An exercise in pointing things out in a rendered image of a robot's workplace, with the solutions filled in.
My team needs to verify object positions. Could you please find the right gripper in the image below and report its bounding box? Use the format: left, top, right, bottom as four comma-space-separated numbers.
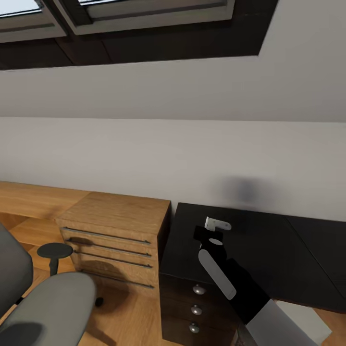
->
193, 225, 223, 242

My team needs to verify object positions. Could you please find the swivel chair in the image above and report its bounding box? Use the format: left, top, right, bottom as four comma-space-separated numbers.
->
0, 222, 103, 346

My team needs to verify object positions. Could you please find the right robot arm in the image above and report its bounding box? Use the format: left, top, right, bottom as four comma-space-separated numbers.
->
193, 218, 319, 346

